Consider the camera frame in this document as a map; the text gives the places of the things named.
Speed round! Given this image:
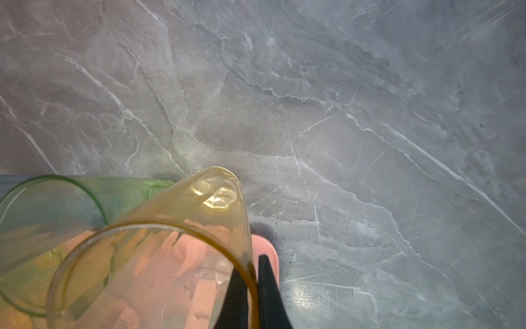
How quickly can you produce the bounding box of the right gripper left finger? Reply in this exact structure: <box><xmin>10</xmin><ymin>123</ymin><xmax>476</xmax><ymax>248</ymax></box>
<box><xmin>214</xmin><ymin>269</ymin><xmax>249</xmax><ymax>329</ymax></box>

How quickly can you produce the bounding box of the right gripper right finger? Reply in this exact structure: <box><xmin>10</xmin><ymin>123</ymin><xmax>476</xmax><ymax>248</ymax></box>
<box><xmin>258</xmin><ymin>254</ymin><xmax>293</xmax><ymax>329</ymax></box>

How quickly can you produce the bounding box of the green tall glass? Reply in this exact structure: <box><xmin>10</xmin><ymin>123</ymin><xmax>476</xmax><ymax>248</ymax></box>
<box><xmin>1</xmin><ymin>175</ymin><xmax>173</xmax><ymax>318</ymax></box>

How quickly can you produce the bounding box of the pink plastic tray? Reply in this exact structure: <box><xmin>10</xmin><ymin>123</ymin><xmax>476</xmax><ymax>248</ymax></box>
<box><xmin>46</xmin><ymin>225</ymin><xmax>279</xmax><ymax>328</ymax></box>

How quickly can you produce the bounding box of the amber tall glass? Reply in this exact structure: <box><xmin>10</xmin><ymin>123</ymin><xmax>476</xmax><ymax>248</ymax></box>
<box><xmin>45</xmin><ymin>167</ymin><xmax>259</xmax><ymax>328</ymax></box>

